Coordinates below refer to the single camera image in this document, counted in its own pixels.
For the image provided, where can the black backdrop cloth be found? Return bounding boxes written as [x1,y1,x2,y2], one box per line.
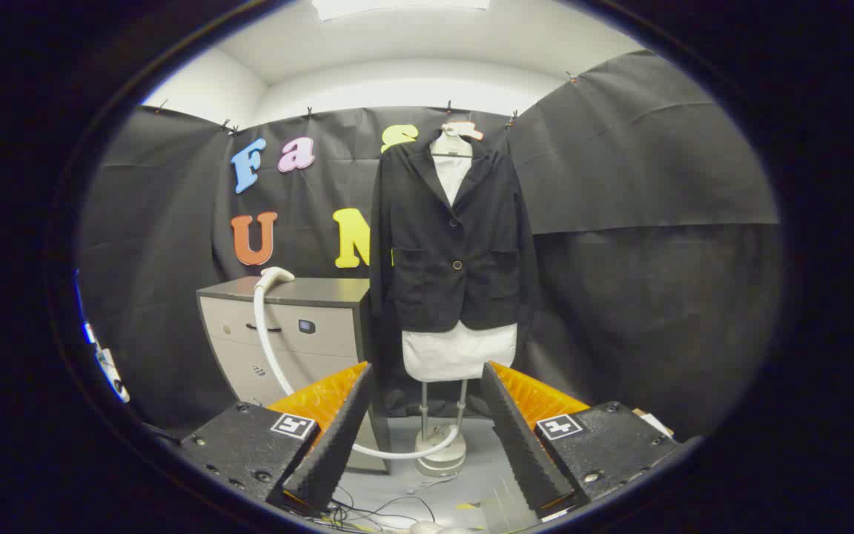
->
[79,50,782,442]

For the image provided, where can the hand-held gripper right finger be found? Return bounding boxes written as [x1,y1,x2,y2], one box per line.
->
[480,361,683,520]

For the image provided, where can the cardboard box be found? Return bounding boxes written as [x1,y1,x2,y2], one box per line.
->
[633,408,674,438]

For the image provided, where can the grey drawer cabinet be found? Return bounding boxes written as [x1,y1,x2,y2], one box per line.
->
[197,277,391,474]

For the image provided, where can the ceiling light panel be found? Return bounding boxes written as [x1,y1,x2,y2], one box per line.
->
[312,0,491,22]

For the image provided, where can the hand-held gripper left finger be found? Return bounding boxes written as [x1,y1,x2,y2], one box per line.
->
[179,361,377,516]

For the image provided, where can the black floor cables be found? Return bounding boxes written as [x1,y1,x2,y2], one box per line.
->
[322,482,439,532]

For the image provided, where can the black jacket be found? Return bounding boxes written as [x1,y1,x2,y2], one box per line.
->
[369,133,539,333]

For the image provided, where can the white mannequin torso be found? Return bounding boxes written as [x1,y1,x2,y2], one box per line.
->
[401,128,518,383]

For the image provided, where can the white and blue equipment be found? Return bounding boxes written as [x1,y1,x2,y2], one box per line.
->
[75,271,131,405]

